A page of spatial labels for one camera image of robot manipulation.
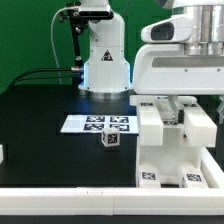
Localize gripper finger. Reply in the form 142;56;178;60
216;95;224;124
168;95;179;121

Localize white block left edge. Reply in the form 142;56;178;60
0;144;4;164

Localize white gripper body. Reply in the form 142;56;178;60
132;19;224;95

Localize black cables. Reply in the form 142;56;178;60
7;68;84;94

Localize white marker base sheet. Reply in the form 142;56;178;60
61;115;138;134

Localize white L-shaped wall fence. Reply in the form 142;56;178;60
0;149;224;216

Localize black camera on stand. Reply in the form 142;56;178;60
59;0;114;24

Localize white chair seat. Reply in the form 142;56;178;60
136;125;201;177

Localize white chair back frame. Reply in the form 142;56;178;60
130;95;217;147

